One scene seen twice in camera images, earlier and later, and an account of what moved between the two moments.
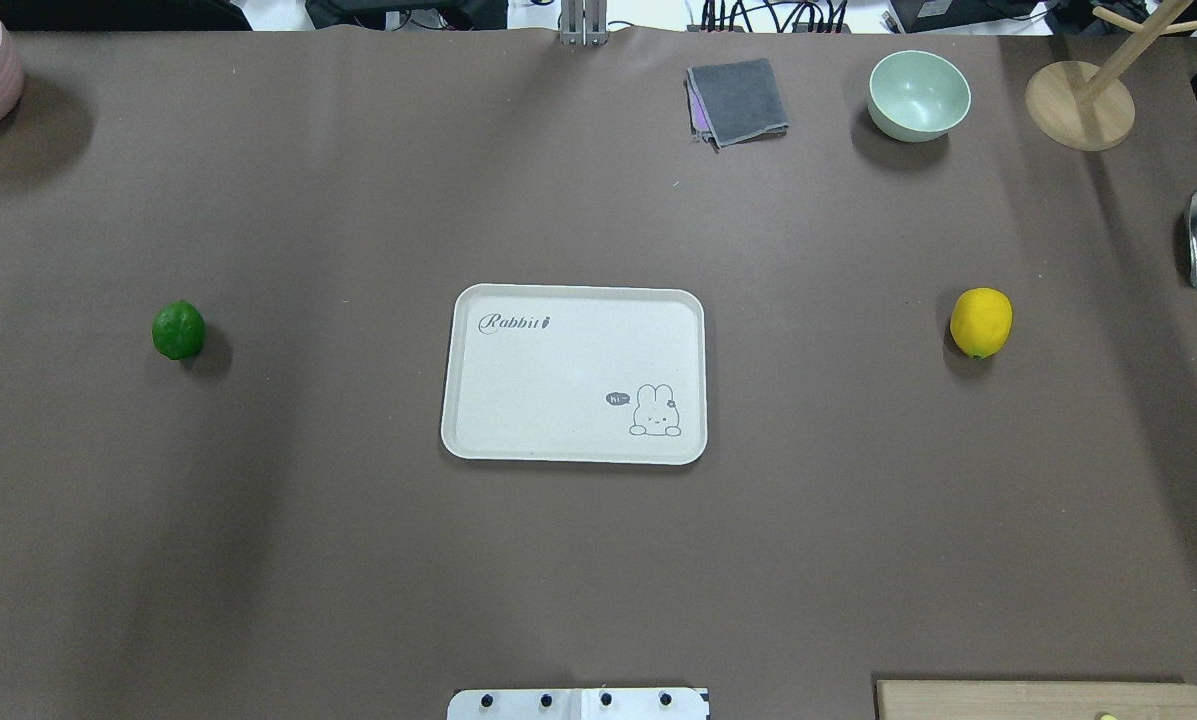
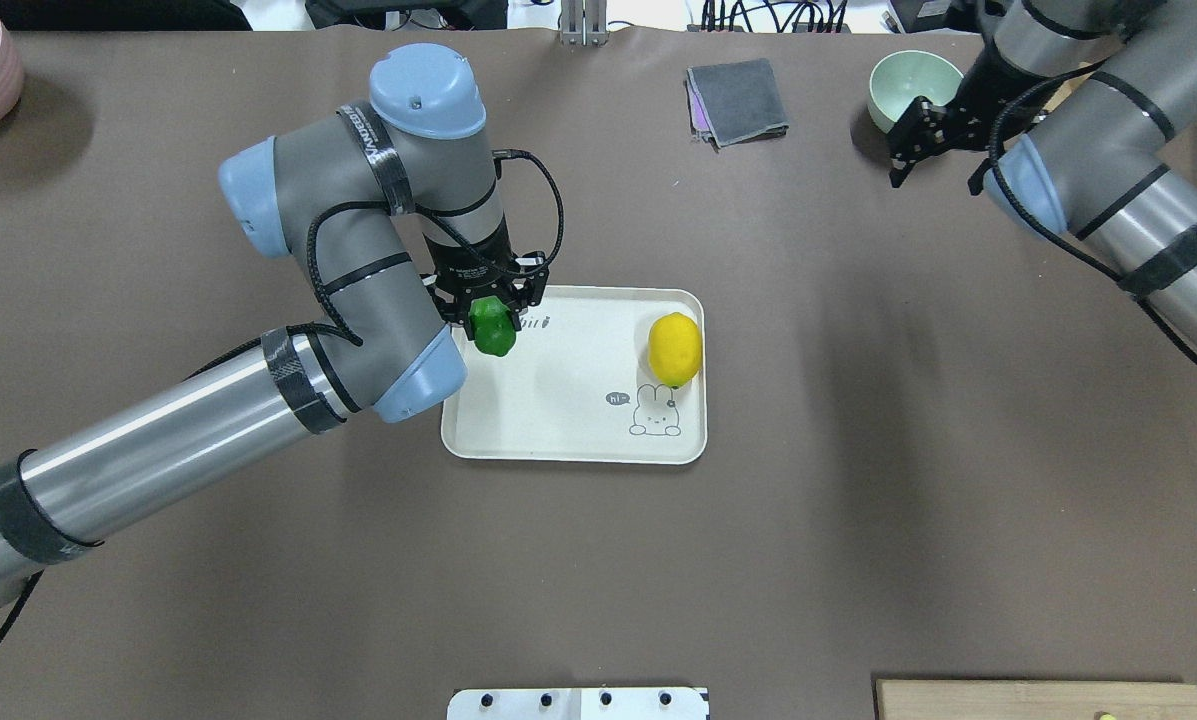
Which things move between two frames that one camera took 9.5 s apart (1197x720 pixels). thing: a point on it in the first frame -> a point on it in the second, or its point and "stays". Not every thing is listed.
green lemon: x=178 y=330 -> x=492 y=325
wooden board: x=1039 y=700 stays
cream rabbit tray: x=563 y=373 stays
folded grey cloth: x=735 y=103 stays
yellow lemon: x=981 y=321 -> x=675 y=349
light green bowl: x=916 y=96 stays
